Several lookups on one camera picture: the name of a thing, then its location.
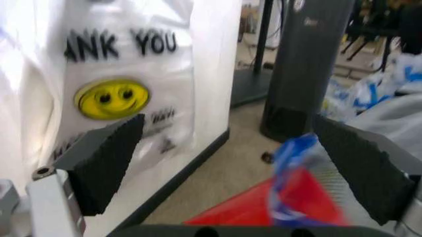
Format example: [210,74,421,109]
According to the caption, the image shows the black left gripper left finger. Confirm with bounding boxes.
[25,114,147,237]

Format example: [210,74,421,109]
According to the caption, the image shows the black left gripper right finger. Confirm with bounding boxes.
[312,114,422,237]

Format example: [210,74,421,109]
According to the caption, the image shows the white smiley thank you bag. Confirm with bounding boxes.
[0,0,195,178]

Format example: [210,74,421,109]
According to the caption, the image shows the red trash bin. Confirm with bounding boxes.
[184,170,352,227]

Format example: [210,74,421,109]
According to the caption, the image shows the blue and white plastic strip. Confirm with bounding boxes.
[267,133,323,227]

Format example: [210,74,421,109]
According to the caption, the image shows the pile of white blue bags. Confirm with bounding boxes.
[321,51,422,149]

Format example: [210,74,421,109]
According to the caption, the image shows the dark grey tower appliance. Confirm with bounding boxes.
[259,0,357,144]

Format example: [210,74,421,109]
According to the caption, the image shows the black tripod legs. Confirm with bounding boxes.
[340,24,402,72]

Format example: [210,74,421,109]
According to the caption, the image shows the black stand with flat base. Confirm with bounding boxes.
[230,0,275,107]

